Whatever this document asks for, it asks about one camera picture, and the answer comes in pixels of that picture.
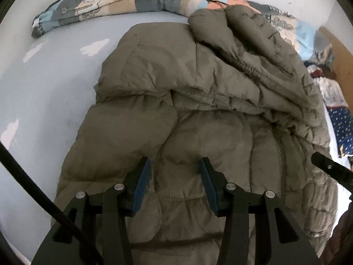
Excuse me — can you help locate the dark red cloth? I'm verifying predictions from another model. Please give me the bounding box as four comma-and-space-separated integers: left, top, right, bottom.
305, 63, 337, 79

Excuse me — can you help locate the rolled patchwork printed quilt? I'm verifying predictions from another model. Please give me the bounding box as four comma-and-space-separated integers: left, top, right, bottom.
31, 0, 335, 67

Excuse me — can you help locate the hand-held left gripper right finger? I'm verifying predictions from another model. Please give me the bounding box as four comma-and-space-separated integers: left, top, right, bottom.
200, 157, 320, 265

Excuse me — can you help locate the wooden headboard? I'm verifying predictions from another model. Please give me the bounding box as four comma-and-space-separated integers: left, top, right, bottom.
317, 26, 353, 80

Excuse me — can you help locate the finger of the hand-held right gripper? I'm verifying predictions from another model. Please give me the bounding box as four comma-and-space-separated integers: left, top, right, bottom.
311, 151, 353, 192

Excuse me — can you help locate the person's right forearm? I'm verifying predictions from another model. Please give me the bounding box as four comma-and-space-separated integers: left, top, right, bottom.
321, 193, 353, 265

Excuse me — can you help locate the black cable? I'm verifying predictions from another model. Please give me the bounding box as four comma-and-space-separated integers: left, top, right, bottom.
0, 145, 104, 265

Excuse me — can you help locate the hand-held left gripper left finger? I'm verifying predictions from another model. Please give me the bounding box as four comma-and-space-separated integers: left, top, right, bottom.
31, 157, 152, 265

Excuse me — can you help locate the olive puffer jacket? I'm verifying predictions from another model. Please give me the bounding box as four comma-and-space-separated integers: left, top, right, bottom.
51, 6, 340, 265

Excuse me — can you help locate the navy dotted cloth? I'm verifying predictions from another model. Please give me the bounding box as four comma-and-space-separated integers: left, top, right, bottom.
327, 106, 353, 158

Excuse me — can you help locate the white printed cloth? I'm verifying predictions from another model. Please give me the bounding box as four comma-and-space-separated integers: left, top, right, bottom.
314, 76, 349, 108

